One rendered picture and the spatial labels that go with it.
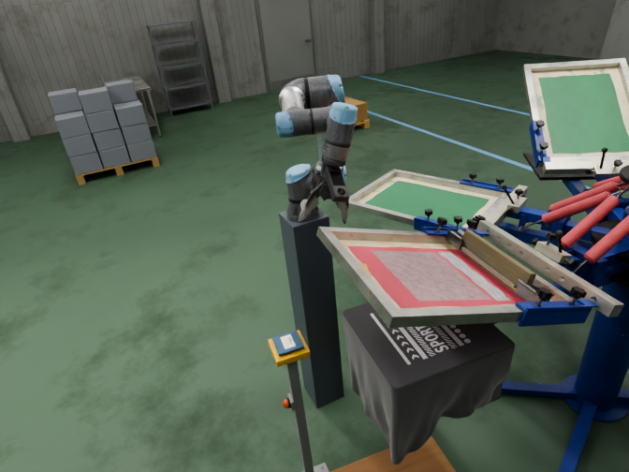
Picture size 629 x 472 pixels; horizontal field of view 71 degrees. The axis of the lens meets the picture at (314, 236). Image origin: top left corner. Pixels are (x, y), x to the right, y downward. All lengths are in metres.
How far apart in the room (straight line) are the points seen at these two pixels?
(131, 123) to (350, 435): 5.40
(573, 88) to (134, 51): 8.80
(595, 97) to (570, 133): 0.32
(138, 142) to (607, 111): 5.70
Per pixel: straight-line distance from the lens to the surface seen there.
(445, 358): 1.65
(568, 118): 3.09
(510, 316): 1.51
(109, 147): 6.92
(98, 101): 6.78
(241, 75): 11.00
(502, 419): 2.76
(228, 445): 2.68
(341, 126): 1.23
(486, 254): 1.80
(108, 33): 10.49
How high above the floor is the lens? 2.11
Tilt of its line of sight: 29 degrees down
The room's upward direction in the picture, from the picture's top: 6 degrees counter-clockwise
